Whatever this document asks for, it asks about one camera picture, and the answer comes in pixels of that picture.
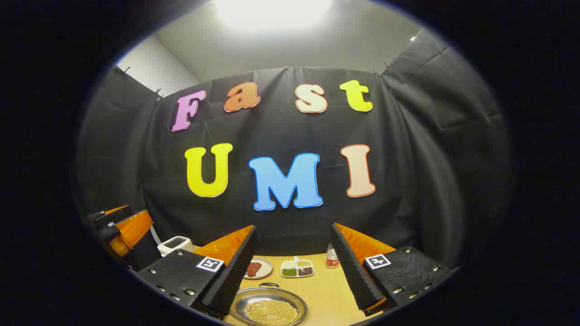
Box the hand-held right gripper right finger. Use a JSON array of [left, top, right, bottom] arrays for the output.
[[330, 223, 454, 317]]

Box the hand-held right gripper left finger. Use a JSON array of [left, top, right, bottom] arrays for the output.
[[136, 225, 258, 320]]

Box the steel pot with black handles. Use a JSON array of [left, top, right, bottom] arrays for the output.
[[229, 283, 308, 326]]

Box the white oval plate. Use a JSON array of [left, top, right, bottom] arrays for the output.
[[244, 257, 273, 280]]

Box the white toaster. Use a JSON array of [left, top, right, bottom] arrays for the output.
[[157, 236, 195, 257]]

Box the pile of yellow soybeans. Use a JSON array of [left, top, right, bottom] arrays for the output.
[[244, 299, 298, 325]]

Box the white divided dish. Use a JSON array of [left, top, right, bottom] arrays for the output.
[[280, 256, 315, 278]]

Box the ceiling light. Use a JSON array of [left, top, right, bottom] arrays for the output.
[[213, 0, 334, 30]]

